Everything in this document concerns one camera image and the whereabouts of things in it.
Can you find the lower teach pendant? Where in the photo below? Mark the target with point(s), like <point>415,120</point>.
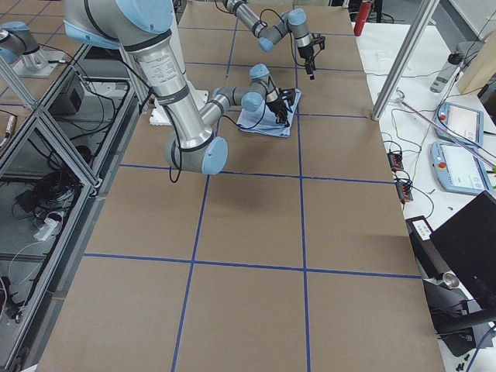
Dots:
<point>457,170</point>

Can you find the teach pendant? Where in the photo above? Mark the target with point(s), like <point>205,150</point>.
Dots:
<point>457,170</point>
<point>467,122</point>

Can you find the upper teach pendant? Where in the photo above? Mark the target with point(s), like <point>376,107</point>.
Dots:
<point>467,122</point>

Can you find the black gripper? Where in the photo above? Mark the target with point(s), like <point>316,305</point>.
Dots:
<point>305,53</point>
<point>276,105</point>

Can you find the lower orange circuit board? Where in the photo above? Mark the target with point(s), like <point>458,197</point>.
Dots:
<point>404,191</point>

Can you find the black box with white label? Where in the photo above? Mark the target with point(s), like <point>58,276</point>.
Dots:
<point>428,256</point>

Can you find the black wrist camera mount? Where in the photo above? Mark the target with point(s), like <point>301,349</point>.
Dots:
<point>318,40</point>
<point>288,97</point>

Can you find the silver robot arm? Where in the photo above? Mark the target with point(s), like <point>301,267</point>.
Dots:
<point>143,29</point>
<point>270,27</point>

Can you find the aluminium side frame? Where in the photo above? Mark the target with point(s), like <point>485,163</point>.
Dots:
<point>56,168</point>

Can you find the black monitor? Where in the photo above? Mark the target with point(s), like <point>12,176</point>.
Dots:
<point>466,242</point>

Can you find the grey water bottle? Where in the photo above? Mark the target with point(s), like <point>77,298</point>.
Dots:
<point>449,68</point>

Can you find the metal reacher grabber tool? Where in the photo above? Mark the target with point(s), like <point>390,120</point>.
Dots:
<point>458,139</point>

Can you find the wooden block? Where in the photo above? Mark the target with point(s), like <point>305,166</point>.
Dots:
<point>481,69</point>

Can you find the aluminium frame post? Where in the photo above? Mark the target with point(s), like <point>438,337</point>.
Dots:
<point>414,34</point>

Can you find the orange circuit board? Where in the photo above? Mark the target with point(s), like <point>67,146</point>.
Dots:
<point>395,161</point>
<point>404,191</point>

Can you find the upper orange circuit board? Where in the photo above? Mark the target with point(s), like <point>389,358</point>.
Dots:
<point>395,161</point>

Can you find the light blue t-shirt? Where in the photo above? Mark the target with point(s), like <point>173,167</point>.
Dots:
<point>263,121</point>

